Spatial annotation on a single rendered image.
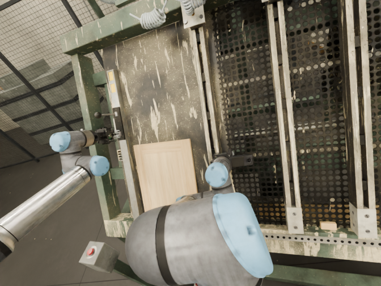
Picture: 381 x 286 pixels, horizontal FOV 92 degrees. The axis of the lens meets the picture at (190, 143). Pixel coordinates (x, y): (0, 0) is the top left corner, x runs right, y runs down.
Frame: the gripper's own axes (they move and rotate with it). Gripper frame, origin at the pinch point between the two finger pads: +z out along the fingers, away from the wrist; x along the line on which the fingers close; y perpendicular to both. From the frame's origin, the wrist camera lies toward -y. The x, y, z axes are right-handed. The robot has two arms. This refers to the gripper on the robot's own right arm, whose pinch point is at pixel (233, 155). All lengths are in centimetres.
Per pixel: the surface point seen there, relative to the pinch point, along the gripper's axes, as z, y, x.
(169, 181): 0.7, 39.1, 12.9
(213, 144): -1.3, 9.2, -6.3
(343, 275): 42, -56, 95
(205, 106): -4.6, 9.9, -25.8
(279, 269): 41, -17, 96
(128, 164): -2, 64, 1
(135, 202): -2, 64, 25
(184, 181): 0.7, 29.4, 13.5
